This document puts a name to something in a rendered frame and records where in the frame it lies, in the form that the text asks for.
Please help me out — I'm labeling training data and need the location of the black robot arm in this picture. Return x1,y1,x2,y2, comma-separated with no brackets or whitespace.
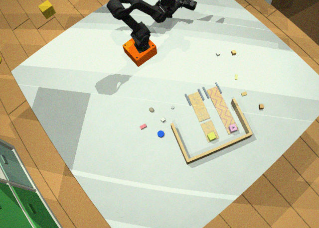
106,0,197,53

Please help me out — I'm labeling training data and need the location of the blue sphere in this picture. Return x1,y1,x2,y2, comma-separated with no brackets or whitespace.
158,130,164,138

